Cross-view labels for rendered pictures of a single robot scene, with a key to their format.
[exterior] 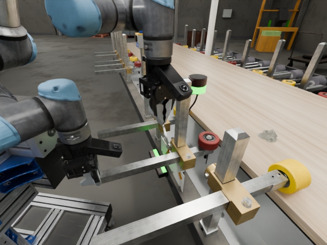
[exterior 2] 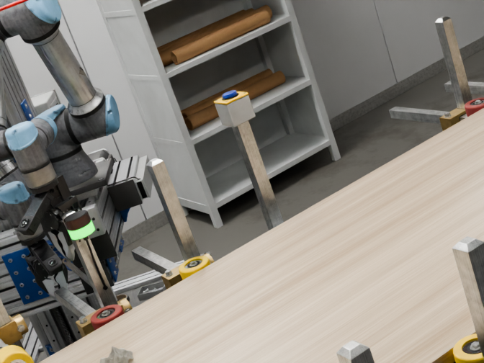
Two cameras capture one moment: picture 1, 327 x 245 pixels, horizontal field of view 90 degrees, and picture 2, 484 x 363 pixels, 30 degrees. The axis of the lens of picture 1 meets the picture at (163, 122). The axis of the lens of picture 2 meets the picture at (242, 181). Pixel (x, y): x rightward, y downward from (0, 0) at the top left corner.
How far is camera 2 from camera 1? 2.34 m
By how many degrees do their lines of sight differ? 76
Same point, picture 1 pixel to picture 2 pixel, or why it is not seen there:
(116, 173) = (60, 295)
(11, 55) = (83, 130)
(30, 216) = not seen: hidden behind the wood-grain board
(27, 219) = not seen: hidden behind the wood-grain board
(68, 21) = not seen: outside the picture
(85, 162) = (30, 262)
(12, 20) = (77, 100)
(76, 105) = (11, 207)
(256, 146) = (90, 353)
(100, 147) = (38, 254)
